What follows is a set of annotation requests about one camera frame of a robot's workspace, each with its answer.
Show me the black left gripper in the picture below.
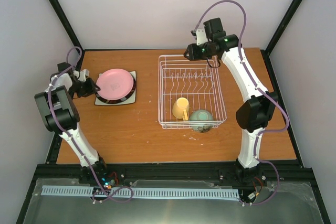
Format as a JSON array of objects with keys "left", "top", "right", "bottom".
[{"left": 68, "top": 77, "right": 100, "bottom": 98}]

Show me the pink plate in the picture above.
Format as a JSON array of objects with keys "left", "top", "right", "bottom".
[{"left": 96, "top": 68, "right": 134, "bottom": 99}]

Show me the yellow mug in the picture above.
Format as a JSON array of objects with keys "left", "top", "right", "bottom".
[{"left": 172, "top": 97, "right": 190, "bottom": 121}]

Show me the mint green bowl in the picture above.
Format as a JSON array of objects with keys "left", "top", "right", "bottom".
[{"left": 189, "top": 110, "right": 214, "bottom": 133}]

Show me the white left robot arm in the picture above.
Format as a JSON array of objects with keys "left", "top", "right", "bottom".
[{"left": 34, "top": 62, "right": 109, "bottom": 184}]

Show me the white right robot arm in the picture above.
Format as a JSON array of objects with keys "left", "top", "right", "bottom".
[{"left": 184, "top": 18, "right": 278, "bottom": 184}]

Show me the dark round plate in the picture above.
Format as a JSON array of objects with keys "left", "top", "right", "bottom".
[{"left": 94, "top": 73, "right": 138, "bottom": 104}]

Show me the square grey black-edged plate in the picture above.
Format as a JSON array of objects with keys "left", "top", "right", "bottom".
[{"left": 94, "top": 70, "right": 138, "bottom": 106}]

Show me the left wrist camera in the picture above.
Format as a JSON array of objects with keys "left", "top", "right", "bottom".
[{"left": 73, "top": 69, "right": 90, "bottom": 82}]

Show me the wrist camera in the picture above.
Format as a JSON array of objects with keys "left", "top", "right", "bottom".
[
  {"left": 191, "top": 29, "right": 208, "bottom": 46},
  {"left": 73, "top": 69, "right": 90, "bottom": 82}
]

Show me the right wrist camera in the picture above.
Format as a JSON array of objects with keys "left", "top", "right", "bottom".
[{"left": 191, "top": 29, "right": 208, "bottom": 46}]

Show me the white wire dish rack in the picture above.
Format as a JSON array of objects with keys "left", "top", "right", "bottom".
[{"left": 158, "top": 55, "right": 227, "bottom": 129}]

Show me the light blue slotted cable duct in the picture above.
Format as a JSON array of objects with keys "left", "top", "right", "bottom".
[{"left": 40, "top": 185, "right": 239, "bottom": 201}]

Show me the black frame post left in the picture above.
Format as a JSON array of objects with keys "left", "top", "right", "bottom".
[{"left": 33, "top": 0, "right": 86, "bottom": 55}]

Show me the black frame post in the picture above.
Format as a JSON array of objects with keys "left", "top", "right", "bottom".
[
  {"left": 33, "top": 0, "right": 86, "bottom": 55},
  {"left": 264, "top": 0, "right": 320, "bottom": 53}
]

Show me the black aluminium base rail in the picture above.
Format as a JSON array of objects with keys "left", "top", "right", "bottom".
[{"left": 34, "top": 160, "right": 314, "bottom": 190}]

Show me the black frame post right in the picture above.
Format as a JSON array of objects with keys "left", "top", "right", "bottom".
[{"left": 264, "top": 0, "right": 320, "bottom": 53}]

